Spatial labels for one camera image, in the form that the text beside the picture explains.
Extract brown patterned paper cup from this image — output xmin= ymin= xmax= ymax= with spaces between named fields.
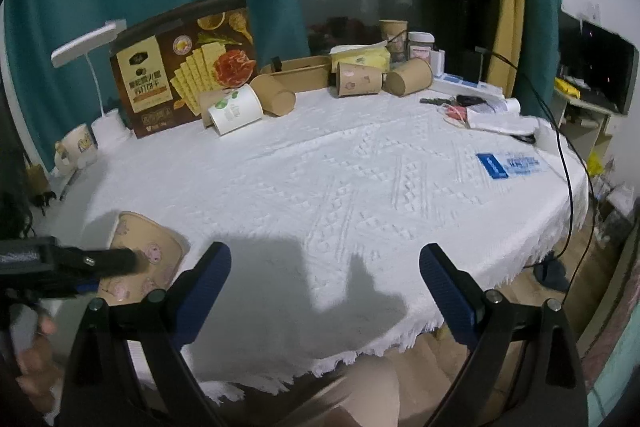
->
xmin=98 ymin=211 xmax=186 ymax=306

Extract person's left hand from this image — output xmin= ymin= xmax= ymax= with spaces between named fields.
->
xmin=16 ymin=314 xmax=62 ymax=415

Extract white cartoon mug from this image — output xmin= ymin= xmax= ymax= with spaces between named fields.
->
xmin=54 ymin=124 xmax=98 ymax=176

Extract blue white card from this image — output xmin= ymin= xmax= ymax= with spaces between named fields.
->
xmin=476 ymin=153 xmax=544 ymax=180

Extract white desk lamp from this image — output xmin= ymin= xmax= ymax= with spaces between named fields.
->
xmin=50 ymin=18 xmax=132 ymax=153

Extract white textured tablecloth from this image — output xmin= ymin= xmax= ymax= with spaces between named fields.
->
xmin=38 ymin=90 xmax=588 ymax=400

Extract white papers pile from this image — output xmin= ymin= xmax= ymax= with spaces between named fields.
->
xmin=444 ymin=98 xmax=539 ymax=136

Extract black keys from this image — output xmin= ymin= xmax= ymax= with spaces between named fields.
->
xmin=420 ymin=95 xmax=486 ymax=107

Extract white green paper cup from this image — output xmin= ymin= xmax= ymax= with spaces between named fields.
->
xmin=207 ymin=83 xmax=264 ymax=135

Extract brown paper cup behind white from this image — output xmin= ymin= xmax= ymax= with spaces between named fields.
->
xmin=198 ymin=89 xmax=231 ymax=128

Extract white side desk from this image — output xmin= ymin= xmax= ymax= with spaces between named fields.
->
xmin=550 ymin=89 xmax=615 ymax=161

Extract white power strip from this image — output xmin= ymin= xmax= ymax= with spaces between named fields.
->
xmin=430 ymin=74 xmax=504 ymax=98

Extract teal curtain right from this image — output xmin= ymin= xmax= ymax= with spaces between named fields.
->
xmin=514 ymin=0 xmax=562 ymax=118

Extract plain brown paper cup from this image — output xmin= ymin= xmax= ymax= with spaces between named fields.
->
xmin=250 ymin=74 xmax=296 ymax=117

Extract brown paper cup right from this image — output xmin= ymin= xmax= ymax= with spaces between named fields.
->
xmin=383 ymin=58 xmax=433 ymax=98

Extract brown cracker box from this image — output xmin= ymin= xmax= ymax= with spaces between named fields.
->
xmin=110 ymin=0 xmax=257 ymax=139

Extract patterned paper cup near tray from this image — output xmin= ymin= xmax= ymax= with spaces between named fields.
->
xmin=336 ymin=63 xmax=383 ymax=98

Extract yellow tissue pack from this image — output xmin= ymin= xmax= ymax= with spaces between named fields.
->
xmin=329 ymin=40 xmax=390 ymax=72

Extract white lidded jar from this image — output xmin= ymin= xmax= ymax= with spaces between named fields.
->
xmin=408 ymin=30 xmax=435 ymax=63

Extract brown rectangular paper tray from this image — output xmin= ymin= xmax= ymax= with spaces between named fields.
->
xmin=259 ymin=55 xmax=332 ymax=93

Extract black monitor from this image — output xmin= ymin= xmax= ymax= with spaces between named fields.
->
xmin=558 ymin=11 xmax=639 ymax=116

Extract upright brown paper cup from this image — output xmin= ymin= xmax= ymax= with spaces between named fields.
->
xmin=380 ymin=20 xmax=409 ymax=63

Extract black cable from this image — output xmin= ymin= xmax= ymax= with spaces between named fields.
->
xmin=474 ymin=48 xmax=599 ymax=293

